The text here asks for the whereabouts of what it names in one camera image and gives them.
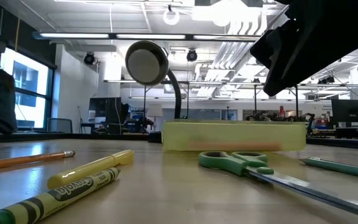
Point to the yellow highlighter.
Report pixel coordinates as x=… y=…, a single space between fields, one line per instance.
x=89 y=169

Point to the yellow-green Crayola crayon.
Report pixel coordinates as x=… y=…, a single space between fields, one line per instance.
x=57 y=196

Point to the black monitor on stand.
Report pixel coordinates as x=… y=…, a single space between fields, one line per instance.
x=350 y=110
x=104 y=112

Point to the orange pencil pink eraser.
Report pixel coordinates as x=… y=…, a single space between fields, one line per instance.
x=17 y=160

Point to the red pen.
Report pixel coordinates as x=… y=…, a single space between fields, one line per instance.
x=235 y=147

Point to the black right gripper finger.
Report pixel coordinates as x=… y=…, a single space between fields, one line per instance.
x=269 y=49
x=294 y=62

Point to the black round ceiling speaker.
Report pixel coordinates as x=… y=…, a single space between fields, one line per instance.
x=89 y=58
x=191 y=55

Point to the grey mesh office chair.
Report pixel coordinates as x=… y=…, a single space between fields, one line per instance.
x=59 y=126

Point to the yellow transparent plastic supply box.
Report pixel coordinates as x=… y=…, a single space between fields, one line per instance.
x=235 y=133

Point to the person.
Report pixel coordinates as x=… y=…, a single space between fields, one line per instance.
x=281 y=112

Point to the black gooseneck desk lamp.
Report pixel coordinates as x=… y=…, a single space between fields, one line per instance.
x=146 y=63

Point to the teal pencil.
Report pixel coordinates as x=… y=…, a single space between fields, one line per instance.
x=337 y=167

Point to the overhead strip light bar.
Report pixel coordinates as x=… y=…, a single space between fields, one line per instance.
x=151 y=36

